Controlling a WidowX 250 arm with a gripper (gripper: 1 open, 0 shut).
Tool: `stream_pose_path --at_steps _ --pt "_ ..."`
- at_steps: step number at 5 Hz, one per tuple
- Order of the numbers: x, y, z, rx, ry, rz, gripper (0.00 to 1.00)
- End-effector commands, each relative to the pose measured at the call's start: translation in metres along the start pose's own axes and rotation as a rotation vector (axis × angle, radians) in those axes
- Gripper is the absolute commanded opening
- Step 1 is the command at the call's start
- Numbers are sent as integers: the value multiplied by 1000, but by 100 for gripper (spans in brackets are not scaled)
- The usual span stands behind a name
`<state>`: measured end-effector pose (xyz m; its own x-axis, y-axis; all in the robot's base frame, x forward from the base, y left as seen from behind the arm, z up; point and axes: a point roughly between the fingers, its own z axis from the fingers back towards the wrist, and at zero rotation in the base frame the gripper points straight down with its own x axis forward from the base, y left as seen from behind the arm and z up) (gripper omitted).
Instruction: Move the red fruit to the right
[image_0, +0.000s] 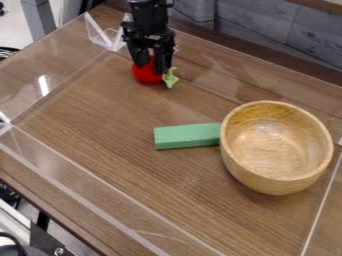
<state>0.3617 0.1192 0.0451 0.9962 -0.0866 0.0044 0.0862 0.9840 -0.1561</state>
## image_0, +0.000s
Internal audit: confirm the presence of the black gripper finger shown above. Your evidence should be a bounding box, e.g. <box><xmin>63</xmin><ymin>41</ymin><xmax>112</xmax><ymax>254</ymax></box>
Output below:
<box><xmin>153</xmin><ymin>44</ymin><xmax>173</xmax><ymax>74</ymax></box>
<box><xmin>128</xmin><ymin>41</ymin><xmax>149</xmax><ymax>67</ymax></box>

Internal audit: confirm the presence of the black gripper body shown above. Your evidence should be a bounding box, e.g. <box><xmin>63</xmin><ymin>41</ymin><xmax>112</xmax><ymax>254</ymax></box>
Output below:
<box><xmin>121</xmin><ymin>0</ymin><xmax>174</xmax><ymax>49</ymax></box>

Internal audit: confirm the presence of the red knitted strawberry fruit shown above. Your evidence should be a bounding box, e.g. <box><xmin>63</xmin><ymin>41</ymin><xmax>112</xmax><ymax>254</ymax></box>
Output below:
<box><xmin>130</xmin><ymin>56</ymin><xmax>178</xmax><ymax>89</ymax></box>

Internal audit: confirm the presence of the green rectangular block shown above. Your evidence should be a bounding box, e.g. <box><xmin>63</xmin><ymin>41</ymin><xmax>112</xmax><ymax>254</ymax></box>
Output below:
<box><xmin>153</xmin><ymin>123</ymin><xmax>220</xmax><ymax>150</ymax></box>

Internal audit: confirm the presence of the wooden bowl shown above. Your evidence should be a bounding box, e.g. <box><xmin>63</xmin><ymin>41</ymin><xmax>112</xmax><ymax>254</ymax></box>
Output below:
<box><xmin>220</xmin><ymin>100</ymin><xmax>333</xmax><ymax>196</ymax></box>

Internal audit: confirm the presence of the clear acrylic corner bracket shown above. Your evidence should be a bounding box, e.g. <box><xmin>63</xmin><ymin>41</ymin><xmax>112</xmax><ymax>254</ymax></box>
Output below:
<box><xmin>84</xmin><ymin>12</ymin><xmax>125</xmax><ymax>52</ymax></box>

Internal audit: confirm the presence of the grey metal post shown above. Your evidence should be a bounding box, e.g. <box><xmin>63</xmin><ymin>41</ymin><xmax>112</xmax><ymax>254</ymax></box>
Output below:
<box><xmin>19</xmin><ymin>0</ymin><xmax>55</xmax><ymax>41</ymax></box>

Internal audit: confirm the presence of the black table clamp mount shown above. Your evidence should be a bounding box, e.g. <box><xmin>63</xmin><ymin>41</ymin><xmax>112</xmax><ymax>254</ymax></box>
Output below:
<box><xmin>25</xmin><ymin>224</ymin><xmax>75</xmax><ymax>256</ymax></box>

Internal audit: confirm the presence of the black cable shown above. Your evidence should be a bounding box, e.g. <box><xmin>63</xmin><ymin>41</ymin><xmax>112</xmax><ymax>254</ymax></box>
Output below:
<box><xmin>0</xmin><ymin>232</ymin><xmax>27</xmax><ymax>256</ymax></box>

